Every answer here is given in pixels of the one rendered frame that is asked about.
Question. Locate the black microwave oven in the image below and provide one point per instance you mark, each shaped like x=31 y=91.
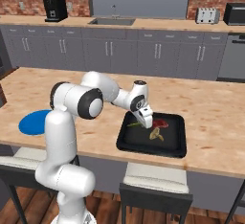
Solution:
x=234 y=14

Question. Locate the red steak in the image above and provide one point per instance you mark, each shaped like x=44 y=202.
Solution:
x=160 y=123

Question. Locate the blue plate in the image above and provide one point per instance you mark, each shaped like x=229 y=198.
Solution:
x=32 y=124

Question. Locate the steel tap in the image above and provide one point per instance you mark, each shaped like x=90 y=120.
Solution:
x=114 y=11

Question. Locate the grey dishwasher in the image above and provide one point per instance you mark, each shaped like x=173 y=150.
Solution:
x=232 y=57

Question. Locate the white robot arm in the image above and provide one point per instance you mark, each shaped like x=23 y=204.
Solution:
x=68 y=132

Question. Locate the black coffee machine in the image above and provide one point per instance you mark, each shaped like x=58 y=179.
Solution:
x=55 y=8

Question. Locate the steel sink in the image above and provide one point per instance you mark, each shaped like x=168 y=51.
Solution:
x=111 y=21

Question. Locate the dark stool with white cushion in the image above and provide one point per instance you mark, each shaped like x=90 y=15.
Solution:
x=156 y=186
x=19 y=170

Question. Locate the black tray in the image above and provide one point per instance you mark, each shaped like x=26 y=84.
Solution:
x=173 y=138

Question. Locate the grey base cupboards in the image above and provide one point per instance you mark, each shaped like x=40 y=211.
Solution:
x=111 y=50

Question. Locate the silver toaster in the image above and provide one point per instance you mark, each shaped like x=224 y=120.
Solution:
x=207 y=15

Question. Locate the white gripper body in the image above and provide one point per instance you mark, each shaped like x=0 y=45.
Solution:
x=146 y=118

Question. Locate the green asparagus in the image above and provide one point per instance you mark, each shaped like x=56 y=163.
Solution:
x=134 y=124

